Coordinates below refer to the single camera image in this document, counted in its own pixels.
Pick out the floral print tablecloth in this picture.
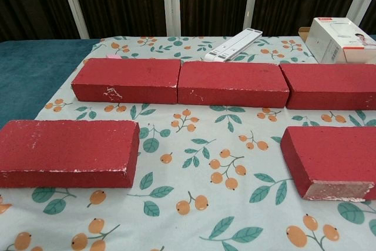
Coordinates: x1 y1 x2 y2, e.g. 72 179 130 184
0 35 376 251

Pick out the red foam brick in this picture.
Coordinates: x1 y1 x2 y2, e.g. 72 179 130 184
177 61 290 107
0 119 140 189
71 58 182 103
279 62 376 112

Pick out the blue felt table cover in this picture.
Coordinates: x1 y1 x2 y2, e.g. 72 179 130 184
0 38 102 130

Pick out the white lamp box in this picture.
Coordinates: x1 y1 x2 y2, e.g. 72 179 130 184
305 17 376 65

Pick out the brown cardboard box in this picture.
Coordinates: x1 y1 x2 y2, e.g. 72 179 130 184
297 26 313 40

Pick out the red brick with worn end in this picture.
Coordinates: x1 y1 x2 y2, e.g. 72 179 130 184
280 126 376 202

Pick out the white folding stand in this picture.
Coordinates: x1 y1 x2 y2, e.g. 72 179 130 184
204 29 264 63

